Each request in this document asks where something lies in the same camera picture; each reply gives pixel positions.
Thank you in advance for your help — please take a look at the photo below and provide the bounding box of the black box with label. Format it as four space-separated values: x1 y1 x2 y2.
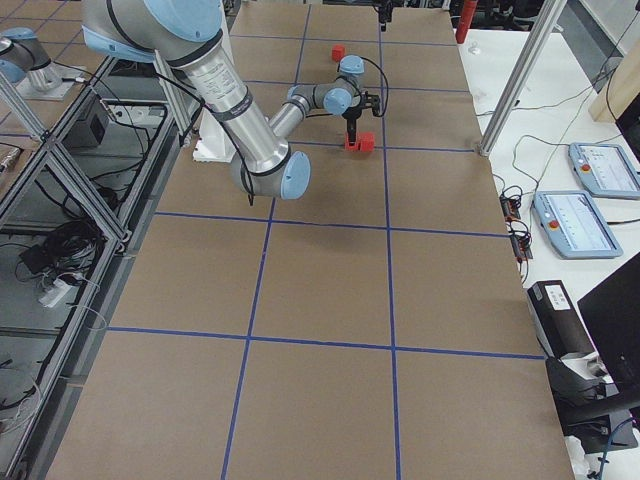
526 280 595 359

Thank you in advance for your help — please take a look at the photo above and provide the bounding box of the aluminium frame post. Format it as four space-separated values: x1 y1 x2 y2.
477 0 567 157

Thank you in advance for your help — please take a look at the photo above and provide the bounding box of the teach pendant tablet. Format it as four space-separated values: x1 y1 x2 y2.
533 190 623 260
568 143 639 200

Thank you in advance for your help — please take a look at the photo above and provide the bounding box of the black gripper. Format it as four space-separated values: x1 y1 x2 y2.
343 0 393 134

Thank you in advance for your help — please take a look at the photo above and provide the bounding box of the near teach pendant tablet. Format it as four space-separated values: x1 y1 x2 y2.
533 190 623 260

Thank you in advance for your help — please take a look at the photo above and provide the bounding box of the white pedestal column base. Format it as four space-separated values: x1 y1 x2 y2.
193 112 235 163

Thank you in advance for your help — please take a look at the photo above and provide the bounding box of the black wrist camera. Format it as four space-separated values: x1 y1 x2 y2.
360 91 383 118

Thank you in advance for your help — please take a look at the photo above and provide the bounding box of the red cylinder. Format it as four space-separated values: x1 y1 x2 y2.
455 0 478 44

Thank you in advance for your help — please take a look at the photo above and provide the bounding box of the far teach pendant tablet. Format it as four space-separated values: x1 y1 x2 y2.
568 143 639 200

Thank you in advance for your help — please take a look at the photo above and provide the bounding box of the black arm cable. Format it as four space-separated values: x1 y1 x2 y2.
359 56 390 119

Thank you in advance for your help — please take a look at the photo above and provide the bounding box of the black monitor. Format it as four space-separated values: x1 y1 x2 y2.
578 254 639 387

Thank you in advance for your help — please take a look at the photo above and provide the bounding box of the red block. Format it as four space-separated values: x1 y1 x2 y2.
344 132 361 151
331 44 346 63
357 132 375 153

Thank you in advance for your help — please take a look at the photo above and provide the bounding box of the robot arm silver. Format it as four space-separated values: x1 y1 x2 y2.
1 1 403 82
83 0 364 200

